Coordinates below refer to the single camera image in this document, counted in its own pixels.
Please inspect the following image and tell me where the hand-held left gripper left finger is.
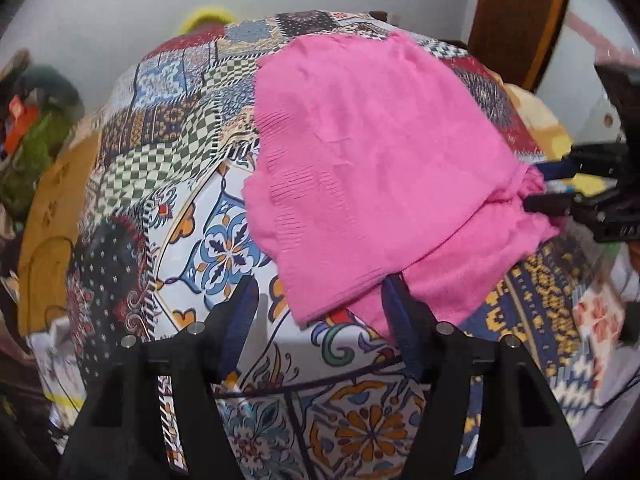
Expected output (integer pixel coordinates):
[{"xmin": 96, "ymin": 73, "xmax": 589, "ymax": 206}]
[{"xmin": 57, "ymin": 275, "xmax": 261, "ymax": 480}]

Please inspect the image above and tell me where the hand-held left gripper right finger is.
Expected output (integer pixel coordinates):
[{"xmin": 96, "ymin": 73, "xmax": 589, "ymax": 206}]
[{"xmin": 381, "ymin": 275, "xmax": 586, "ymax": 480}]

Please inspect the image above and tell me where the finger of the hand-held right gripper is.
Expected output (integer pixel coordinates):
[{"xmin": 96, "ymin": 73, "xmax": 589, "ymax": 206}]
[
  {"xmin": 522, "ymin": 190, "xmax": 601, "ymax": 219},
  {"xmin": 532, "ymin": 142, "xmax": 629, "ymax": 183}
]

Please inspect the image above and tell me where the pink button shirt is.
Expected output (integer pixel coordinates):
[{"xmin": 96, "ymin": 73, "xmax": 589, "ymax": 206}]
[{"xmin": 242, "ymin": 32, "xmax": 568, "ymax": 338}]

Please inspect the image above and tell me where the pile of green clothes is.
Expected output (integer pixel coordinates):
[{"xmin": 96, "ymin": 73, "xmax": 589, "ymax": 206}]
[{"xmin": 0, "ymin": 105, "xmax": 66, "ymax": 216}]

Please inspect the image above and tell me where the yellow cartoon blanket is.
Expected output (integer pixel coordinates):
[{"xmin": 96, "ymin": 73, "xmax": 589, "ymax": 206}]
[{"xmin": 500, "ymin": 82, "xmax": 576, "ymax": 166}]

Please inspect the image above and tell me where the patchwork patterned blanket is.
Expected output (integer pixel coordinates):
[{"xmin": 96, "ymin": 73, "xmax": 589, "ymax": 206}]
[{"xmin": 65, "ymin": 9, "xmax": 621, "ymax": 480}]

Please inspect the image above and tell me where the white floral bed sheet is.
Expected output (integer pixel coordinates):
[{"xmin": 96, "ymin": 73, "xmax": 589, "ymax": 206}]
[{"xmin": 27, "ymin": 247, "xmax": 640, "ymax": 443}]

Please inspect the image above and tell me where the wooden door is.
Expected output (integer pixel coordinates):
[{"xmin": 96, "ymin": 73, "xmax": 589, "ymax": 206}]
[{"xmin": 467, "ymin": 0, "xmax": 573, "ymax": 93}]

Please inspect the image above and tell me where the mustard yellow mat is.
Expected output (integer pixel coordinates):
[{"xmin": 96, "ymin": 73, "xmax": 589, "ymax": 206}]
[{"xmin": 17, "ymin": 130, "xmax": 101, "ymax": 336}]

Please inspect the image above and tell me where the flat orange box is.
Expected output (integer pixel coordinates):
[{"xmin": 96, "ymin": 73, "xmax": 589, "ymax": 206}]
[{"xmin": 5, "ymin": 95, "xmax": 38, "ymax": 156}]

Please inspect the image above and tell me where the grey plush toy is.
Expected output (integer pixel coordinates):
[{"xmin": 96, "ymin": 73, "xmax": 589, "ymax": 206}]
[{"xmin": 20, "ymin": 65, "xmax": 86, "ymax": 121}]

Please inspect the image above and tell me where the yellow foam tube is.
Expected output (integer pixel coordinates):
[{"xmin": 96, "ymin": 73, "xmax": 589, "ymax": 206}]
[{"xmin": 177, "ymin": 6, "xmax": 241, "ymax": 36}]

